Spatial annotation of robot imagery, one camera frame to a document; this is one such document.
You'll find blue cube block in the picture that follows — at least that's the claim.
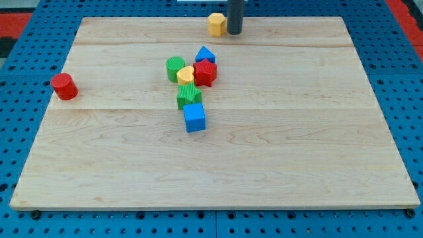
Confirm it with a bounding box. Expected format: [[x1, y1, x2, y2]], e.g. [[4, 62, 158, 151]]
[[183, 103, 206, 133]]

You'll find yellow hexagon block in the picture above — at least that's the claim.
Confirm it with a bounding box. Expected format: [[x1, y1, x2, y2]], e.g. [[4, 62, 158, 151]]
[[207, 13, 226, 36]]

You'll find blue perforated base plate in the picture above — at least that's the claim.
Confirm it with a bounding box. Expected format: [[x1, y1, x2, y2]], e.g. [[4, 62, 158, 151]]
[[1, 1, 422, 237]]

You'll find yellow heart block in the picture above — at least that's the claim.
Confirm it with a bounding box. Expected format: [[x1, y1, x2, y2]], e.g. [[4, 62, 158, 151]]
[[176, 66, 194, 85]]

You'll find green star block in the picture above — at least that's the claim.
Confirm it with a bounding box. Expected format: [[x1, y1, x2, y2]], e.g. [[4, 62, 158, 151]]
[[176, 83, 202, 110]]

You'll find red star block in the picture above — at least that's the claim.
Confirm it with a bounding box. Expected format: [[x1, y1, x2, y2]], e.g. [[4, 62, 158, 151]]
[[193, 59, 217, 87]]

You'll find red cylinder block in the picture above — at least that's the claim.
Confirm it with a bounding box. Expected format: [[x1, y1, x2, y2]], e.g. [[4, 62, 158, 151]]
[[50, 73, 79, 100]]

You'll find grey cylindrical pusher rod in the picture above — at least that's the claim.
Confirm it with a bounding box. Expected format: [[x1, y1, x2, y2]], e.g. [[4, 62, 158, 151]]
[[227, 0, 245, 35]]

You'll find light wooden board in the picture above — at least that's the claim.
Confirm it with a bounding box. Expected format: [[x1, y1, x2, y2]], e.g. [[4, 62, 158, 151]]
[[10, 17, 420, 211]]

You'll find green cylinder block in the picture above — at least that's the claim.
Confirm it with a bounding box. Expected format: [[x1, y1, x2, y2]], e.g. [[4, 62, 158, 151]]
[[165, 56, 185, 83]]

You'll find blue triangle block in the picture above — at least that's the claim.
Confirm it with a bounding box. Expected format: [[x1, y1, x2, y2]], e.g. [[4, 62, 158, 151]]
[[195, 46, 215, 63]]

